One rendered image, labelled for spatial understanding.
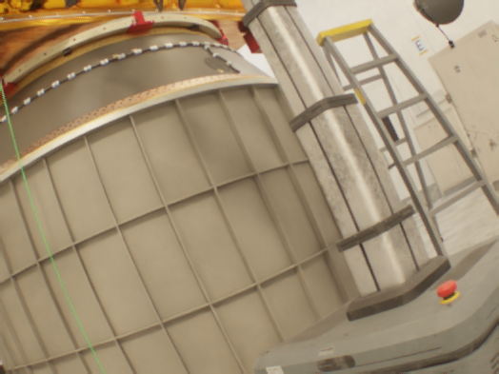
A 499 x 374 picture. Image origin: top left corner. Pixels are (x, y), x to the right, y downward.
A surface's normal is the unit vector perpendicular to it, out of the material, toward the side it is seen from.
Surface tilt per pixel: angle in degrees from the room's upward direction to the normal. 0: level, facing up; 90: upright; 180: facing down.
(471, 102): 90
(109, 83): 62
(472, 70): 90
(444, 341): 90
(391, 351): 90
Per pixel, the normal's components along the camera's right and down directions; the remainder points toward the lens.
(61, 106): -0.17, -0.57
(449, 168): -0.65, 0.17
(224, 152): 0.47, -0.34
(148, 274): 0.10, -0.20
